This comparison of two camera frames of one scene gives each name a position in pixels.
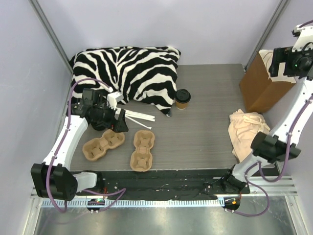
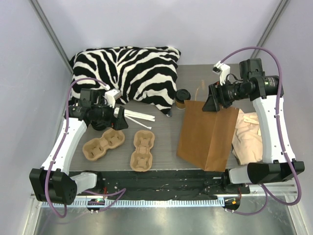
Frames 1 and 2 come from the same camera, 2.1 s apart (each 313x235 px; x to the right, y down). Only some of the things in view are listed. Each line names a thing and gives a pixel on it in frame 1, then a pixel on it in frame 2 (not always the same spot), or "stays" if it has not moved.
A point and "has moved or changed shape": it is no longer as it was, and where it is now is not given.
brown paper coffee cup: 181,106 stays
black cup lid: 182,96 stays
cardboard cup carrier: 95,149 stays
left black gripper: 118,120 stays
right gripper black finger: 279,56 to 211,105
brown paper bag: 263,93 has moved or changed shape
